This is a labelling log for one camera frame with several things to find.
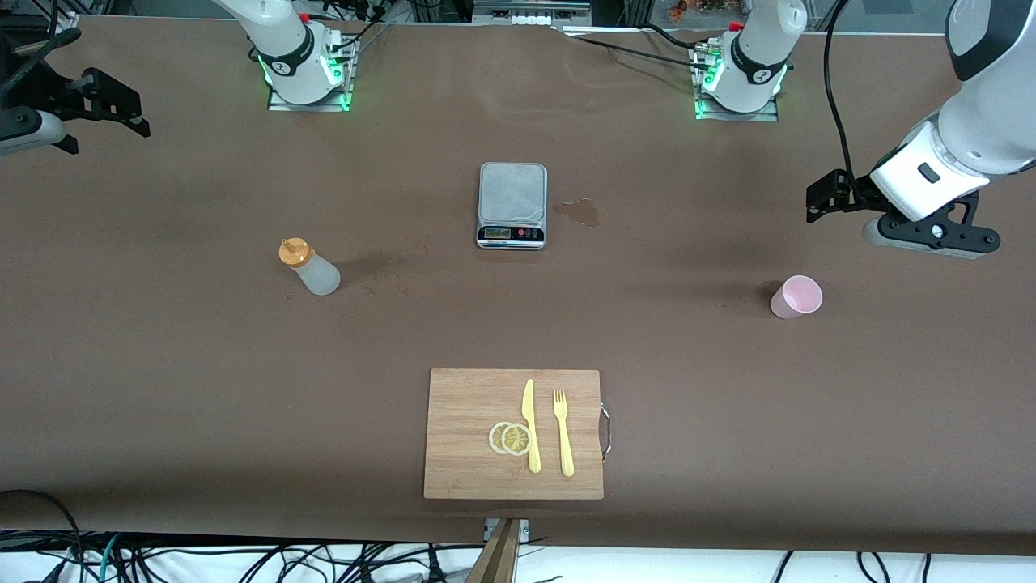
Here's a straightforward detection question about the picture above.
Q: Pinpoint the pink plastic cup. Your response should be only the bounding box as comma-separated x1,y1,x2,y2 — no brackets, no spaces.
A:
769,274,824,320

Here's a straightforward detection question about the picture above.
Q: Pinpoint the translucent sauce bottle orange cap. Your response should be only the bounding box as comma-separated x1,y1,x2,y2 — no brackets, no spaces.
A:
278,237,342,296

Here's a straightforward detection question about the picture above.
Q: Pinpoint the brown paper table cover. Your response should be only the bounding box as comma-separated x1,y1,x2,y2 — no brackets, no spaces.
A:
0,15,1036,558

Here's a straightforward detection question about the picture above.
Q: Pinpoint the silver digital kitchen scale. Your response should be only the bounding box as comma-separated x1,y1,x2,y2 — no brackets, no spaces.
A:
475,162,549,251

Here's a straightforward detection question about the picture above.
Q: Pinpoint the yellow plastic fork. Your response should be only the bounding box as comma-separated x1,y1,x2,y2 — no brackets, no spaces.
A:
552,389,575,478

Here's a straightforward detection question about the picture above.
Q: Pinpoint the yellow plastic knife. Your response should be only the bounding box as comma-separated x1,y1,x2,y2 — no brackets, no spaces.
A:
521,378,542,474

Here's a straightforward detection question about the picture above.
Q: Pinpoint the wooden cutting board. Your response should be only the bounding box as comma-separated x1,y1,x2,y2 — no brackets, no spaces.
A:
422,368,605,500

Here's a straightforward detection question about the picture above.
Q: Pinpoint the wooden beam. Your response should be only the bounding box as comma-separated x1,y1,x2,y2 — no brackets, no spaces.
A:
465,518,523,583

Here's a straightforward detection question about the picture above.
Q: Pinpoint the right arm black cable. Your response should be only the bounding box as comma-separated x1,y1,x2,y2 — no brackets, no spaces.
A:
0,28,82,110

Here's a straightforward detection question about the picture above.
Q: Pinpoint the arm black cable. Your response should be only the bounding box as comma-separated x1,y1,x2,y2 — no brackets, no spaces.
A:
823,0,859,179
0,28,82,110

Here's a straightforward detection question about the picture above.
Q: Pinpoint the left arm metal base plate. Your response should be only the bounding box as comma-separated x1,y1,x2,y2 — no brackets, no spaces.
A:
694,49,779,122

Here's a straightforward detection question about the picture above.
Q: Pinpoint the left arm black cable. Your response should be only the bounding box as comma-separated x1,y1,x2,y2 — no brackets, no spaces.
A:
823,0,859,179

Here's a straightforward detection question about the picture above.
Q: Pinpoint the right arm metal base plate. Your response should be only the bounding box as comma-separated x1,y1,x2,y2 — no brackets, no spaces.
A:
267,36,355,113

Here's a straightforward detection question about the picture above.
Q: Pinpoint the black cable on table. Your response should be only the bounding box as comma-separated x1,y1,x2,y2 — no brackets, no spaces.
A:
567,23,707,72

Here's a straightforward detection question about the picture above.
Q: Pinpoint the black floor cable loop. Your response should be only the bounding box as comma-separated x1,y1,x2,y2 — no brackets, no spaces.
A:
0,489,86,583

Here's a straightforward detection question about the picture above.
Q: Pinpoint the teal floor cable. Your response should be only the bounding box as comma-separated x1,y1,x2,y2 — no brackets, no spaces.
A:
96,533,124,583

